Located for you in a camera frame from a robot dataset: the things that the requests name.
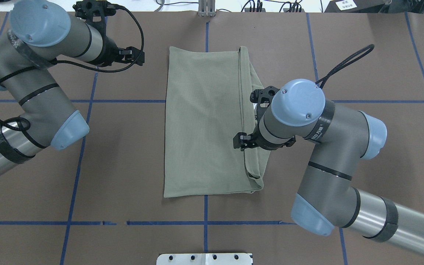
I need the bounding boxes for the aluminium frame post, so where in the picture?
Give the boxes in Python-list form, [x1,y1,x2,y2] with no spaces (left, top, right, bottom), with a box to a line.
[197,0,216,17]

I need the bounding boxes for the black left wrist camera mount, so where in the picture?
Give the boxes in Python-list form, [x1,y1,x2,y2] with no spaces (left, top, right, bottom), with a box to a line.
[72,0,119,26]

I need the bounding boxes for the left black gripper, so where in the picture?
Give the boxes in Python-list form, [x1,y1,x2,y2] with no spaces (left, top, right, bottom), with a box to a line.
[100,36,145,67]

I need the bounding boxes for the olive green long-sleeve shirt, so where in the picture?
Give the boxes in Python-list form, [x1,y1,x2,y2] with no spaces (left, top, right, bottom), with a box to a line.
[163,46,270,198]

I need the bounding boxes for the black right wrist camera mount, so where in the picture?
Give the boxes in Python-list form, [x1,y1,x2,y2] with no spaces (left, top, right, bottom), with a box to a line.
[250,86,280,111]

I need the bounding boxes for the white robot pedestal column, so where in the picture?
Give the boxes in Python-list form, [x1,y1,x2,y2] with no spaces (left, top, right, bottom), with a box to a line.
[156,252,254,265]

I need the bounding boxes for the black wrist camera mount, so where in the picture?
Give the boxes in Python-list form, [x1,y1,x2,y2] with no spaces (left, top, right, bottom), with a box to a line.
[72,0,119,26]
[250,86,280,111]

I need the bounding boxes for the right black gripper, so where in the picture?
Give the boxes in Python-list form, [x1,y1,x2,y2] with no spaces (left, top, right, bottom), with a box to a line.
[233,125,296,151]

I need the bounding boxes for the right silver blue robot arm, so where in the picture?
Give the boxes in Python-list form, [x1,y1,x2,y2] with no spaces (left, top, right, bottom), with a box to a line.
[233,79,424,255]

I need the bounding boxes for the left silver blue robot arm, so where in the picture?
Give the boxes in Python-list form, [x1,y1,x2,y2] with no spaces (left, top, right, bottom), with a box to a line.
[0,0,145,176]

